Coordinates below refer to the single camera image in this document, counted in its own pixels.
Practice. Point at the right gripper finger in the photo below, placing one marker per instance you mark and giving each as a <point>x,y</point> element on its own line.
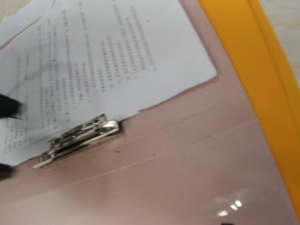
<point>10,108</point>
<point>6,171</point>

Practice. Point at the printed white paper sheet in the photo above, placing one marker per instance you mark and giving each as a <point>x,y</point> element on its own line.
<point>85,58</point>

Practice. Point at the orange folder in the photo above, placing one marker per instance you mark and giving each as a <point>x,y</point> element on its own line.
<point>262,70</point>

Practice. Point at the silver folder clip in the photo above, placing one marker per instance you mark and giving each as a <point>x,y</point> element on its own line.
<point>78,138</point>

